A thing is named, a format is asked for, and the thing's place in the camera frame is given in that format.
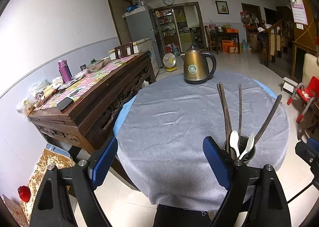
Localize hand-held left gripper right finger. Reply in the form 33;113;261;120
203;137;291;227

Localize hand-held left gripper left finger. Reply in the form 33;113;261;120
29;137;118;227

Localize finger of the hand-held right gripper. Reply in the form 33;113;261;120
295;137;319;176

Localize grey utensil holder cup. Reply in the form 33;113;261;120
223;135;257;164

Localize dark wooden chopstick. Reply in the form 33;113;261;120
254;95;281;143
257;94;283;143
216;84;232;158
218;83;234;158
219;82;236;158
238;83;243;139

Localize white ceramic spoon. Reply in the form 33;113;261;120
238;132;255;160
229;130;240;159

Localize blue under cloth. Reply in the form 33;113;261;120
113;79;285;140

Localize carved dark wooden sideboard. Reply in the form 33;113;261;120
27;51;157;191

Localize grey tablecloth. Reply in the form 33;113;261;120
113;70;291;211

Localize golden patterned cloth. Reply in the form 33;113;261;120
25;149;75;205

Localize red child chair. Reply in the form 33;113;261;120
287;76;319;123

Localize person's dark trousers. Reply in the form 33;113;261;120
153;203;217;227

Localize black smartphone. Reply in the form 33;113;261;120
57;97;74;112

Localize small white stool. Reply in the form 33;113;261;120
281;76;298;92

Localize colourful patterned table cover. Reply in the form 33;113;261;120
32;54;140;112

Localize cream armchair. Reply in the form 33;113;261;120
301;53;319;85

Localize red round object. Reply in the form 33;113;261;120
17;185;31;203

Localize lidded bowl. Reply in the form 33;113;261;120
86;59;104;72

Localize purple water bottle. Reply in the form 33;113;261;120
57;59;73;83

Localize pile of food packets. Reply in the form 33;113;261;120
16;76;65;115

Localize golden electric kettle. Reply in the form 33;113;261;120
180;45;217;85

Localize brown wooden chair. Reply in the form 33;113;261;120
114;42;134;59

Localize round yellow electric heater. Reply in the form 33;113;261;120
162;53;178;72

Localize white chest freezer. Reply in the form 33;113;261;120
108;38;160;77

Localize dark wooden dining chair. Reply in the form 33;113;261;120
204;26;217;52

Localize wooden stair railing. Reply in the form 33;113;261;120
259;17;294;64

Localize dark wooden back table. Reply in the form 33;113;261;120
206;26;241;54

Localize grey refrigerator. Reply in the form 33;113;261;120
125;5;162;68

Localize brown wooden door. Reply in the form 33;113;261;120
105;0;134;46

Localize glass display cabinet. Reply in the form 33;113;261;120
153;8;178;48

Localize black cable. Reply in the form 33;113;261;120
287;178;319;204

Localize pink wall calendar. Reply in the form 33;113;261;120
285;0;309;25

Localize framed wall picture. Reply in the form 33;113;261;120
215;1;229;15

